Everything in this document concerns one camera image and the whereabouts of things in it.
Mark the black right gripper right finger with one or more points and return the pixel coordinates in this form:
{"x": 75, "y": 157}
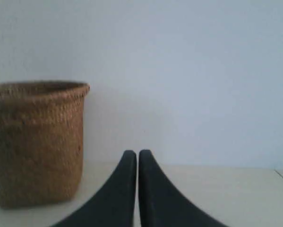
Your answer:
{"x": 161, "y": 204}

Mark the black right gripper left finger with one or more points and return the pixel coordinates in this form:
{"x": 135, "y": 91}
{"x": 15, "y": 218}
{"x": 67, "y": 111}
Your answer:
{"x": 113, "y": 204}

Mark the brown woven wicker basket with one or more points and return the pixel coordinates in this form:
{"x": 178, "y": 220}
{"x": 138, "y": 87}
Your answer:
{"x": 41, "y": 141}

